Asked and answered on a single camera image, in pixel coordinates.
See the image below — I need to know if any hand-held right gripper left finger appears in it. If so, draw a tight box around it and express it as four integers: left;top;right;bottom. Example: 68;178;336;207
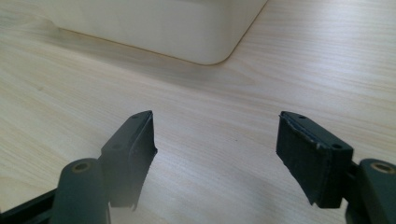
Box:
98;109;159;212

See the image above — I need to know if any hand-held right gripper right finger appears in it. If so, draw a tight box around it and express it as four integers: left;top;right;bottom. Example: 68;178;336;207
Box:
276;110;355;209

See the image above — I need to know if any cream plastic container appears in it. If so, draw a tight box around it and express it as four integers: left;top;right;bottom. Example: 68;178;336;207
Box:
36;0;269;66

